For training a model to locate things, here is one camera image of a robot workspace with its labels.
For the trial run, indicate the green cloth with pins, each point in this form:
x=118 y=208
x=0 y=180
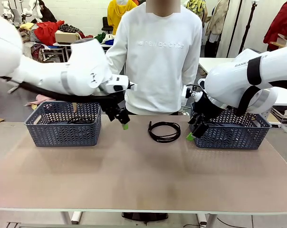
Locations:
x=100 y=37

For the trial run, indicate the person in red jacket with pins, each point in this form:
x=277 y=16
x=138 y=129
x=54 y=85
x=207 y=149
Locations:
x=281 y=26

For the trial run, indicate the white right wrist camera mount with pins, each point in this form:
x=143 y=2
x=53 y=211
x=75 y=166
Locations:
x=187 y=93

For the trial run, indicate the white background table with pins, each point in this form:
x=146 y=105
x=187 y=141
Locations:
x=217 y=63

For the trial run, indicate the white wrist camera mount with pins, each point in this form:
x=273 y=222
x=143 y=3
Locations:
x=132 y=86
x=187 y=93

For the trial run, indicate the closed cardboard box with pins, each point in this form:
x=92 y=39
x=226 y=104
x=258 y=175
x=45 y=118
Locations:
x=66 y=36

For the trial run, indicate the yellow floral shirt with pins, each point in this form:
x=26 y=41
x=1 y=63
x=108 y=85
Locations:
x=197 y=8

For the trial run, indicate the beige coat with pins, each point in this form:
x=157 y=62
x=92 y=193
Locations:
x=216 y=21

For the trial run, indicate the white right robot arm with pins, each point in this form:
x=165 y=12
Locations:
x=229 y=80

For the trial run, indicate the pink cloth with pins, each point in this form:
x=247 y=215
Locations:
x=39 y=98

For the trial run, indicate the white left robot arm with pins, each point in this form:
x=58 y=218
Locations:
x=81 y=71

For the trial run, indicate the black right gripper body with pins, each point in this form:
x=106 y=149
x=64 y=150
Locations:
x=205 y=107

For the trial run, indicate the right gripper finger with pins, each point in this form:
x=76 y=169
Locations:
x=199 y=129
x=194 y=119

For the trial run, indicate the black tripod stand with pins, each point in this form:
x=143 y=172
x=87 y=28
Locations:
x=249 y=23

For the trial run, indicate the person in black clothes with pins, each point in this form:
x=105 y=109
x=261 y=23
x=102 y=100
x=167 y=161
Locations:
x=47 y=12

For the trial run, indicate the cabinet with wooden top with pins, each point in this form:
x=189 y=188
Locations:
x=282 y=42

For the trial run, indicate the black round base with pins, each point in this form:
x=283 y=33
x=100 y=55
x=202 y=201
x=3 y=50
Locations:
x=144 y=215

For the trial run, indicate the red cloth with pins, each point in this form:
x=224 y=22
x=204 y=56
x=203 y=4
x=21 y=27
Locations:
x=47 y=31

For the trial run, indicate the black chair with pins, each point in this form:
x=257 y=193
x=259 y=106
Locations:
x=106 y=23

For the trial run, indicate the yellow garment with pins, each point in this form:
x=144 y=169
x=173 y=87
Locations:
x=115 y=12

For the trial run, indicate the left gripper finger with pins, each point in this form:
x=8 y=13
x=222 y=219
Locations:
x=124 y=118
x=111 y=116

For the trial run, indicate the person in white sweatshirt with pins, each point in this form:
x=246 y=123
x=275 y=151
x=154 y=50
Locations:
x=157 y=59

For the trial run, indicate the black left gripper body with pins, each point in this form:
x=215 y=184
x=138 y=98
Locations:
x=110 y=107

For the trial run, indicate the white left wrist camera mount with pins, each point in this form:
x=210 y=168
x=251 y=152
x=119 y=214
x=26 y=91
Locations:
x=132 y=86

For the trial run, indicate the black light stand pole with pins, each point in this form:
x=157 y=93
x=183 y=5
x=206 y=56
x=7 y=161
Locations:
x=233 y=26

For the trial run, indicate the grey-blue plastic basket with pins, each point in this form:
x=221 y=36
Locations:
x=62 y=133
x=229 y=140

